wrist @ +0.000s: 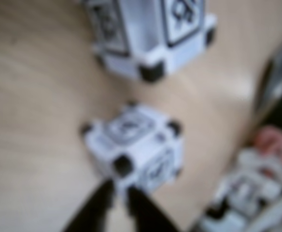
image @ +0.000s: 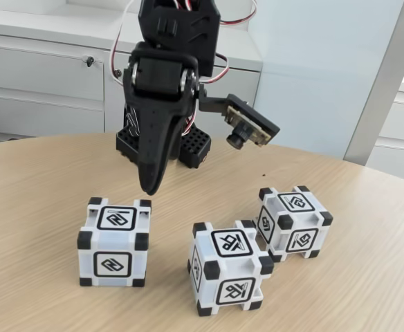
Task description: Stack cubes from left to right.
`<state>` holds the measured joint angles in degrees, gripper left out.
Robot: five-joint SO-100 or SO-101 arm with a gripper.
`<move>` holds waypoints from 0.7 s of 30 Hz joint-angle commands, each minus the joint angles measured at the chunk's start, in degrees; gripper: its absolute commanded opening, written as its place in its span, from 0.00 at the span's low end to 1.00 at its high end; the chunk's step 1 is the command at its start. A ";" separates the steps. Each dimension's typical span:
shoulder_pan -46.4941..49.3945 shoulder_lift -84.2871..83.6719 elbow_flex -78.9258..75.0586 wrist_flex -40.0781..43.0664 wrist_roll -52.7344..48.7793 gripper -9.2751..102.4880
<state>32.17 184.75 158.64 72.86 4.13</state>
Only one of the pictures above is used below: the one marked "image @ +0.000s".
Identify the white cube lettered symbol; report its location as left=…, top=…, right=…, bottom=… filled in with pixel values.
left=187, top=221, right=275, bottom=317

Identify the white cube nested diamond symbol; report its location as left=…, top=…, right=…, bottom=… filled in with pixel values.
left=255, top=185, right=334, bottom=263

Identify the black round clamp knob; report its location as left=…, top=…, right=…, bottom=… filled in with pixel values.
left=123, top=105, right=141, bottom=138

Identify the white cube zigzag symbol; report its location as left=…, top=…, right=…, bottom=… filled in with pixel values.
left=77, top=196, right=152, bottom=288

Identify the white low cabinet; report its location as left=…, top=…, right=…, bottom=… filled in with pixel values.
left=0, top=0, right=262, bottom=142

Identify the grey metal column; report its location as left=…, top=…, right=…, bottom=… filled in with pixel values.
left=343, top=0, right=404, bottom=167

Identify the white drawer cabinet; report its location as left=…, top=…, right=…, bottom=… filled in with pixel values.
left=364, top=58, right=404, bottom=184

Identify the red white servo wire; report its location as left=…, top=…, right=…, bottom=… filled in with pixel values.
left=199, top=51, right=231, bottom=84
left=109, top=0, right=144, bottom=83

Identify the black gripper camera module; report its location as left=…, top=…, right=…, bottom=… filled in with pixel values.
left=198, top=86, right=281, bottom=151

